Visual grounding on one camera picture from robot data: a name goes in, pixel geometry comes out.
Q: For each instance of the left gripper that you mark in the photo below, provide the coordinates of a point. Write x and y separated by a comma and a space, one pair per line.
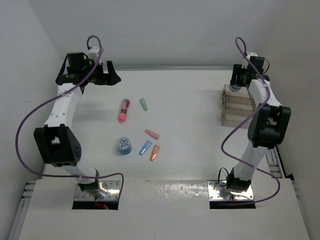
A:
109, 79

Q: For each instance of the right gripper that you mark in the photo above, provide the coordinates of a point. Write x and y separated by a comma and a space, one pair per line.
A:
237, 71

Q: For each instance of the blue tape jar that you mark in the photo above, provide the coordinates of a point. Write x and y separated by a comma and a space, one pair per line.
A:
234, 88
124, 145

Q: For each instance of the pink marker tube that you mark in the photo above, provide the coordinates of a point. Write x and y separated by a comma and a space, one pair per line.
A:
122, 116

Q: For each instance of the green stapler case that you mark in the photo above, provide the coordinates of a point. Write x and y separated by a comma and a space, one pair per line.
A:
143, 104

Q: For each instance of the pink stapler case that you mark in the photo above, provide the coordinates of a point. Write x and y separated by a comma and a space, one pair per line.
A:
152, 134

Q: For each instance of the blue stapler case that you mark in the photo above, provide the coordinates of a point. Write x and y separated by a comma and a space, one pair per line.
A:
145, 147

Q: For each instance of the orange stapler case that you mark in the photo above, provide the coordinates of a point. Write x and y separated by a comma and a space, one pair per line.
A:
154, 152

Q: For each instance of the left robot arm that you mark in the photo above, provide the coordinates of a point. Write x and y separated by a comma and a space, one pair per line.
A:
57, 144

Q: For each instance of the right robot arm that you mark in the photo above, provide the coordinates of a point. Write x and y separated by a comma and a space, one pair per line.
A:
268, 125

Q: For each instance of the clear acrylic organizer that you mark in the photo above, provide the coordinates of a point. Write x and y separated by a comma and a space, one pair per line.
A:
235, 106

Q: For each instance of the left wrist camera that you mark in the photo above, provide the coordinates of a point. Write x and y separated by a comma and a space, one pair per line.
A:
93, 53

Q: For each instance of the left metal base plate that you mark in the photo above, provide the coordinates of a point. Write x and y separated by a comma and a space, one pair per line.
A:
110, 190

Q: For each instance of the metal base plate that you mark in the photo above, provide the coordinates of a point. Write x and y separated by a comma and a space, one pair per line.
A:
218, 193
110, 190

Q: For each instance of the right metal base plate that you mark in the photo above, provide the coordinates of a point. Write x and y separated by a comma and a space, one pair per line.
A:
218, 193

